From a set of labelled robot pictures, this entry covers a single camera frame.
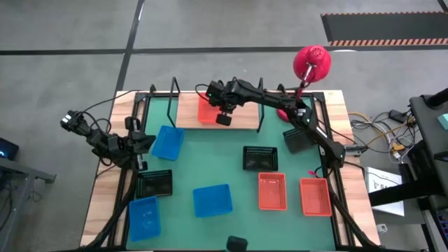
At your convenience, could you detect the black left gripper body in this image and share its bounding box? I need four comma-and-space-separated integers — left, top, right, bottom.
118, 117, 148, 172

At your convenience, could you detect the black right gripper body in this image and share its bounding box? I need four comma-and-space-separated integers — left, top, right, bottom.
206, 79, 248, 127

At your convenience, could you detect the orange plastic basket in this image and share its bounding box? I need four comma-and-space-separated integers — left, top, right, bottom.
299, 177, 333, 218
197, 93, 222, 125
258, 171, 288, 212

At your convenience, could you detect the blue plastic basket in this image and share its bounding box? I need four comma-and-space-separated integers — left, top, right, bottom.
192, 183, 234, 218
150, 125, 186, 162
128, 195, 162, 243

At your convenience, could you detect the black plastic basket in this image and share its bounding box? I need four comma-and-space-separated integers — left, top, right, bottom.
134, 169, 174, 200
242, 145, 279, 172
282, 127, 316, 155

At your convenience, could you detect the red desk lamp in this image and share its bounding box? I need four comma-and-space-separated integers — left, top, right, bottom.
275, 44, 333, 124

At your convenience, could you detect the grey metal stand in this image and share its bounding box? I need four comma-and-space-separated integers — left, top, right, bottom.
0, 156, 57, 252

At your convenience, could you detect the black electronic device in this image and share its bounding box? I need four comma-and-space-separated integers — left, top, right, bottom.
0, 137, 20, 161

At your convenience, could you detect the black rounded object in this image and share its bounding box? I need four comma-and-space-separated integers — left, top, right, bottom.
225, 235, 249, 252

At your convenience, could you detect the black power adapter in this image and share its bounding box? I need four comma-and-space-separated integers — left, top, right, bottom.
388, 108, 407, 123

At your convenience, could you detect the hazard striped floor mat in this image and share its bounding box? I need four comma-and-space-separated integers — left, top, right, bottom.
321, 11, 448, 47

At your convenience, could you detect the white cardboard box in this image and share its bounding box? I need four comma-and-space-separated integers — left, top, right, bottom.
363, 166, 406, 217

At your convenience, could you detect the black equipment cart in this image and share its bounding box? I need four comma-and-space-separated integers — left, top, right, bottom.
367, 87, 448, 252

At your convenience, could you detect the teal box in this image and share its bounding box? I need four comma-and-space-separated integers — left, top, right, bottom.
436, 112, 448, 131

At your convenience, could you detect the wooden shelf with black frame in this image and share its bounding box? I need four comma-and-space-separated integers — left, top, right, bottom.
166, 76, 266, 134

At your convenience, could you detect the black cable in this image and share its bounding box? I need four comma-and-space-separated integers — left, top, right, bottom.
82, 90, 143, 113

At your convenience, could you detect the black metal table frame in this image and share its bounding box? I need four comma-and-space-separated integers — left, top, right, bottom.
78, 83, 382, 252

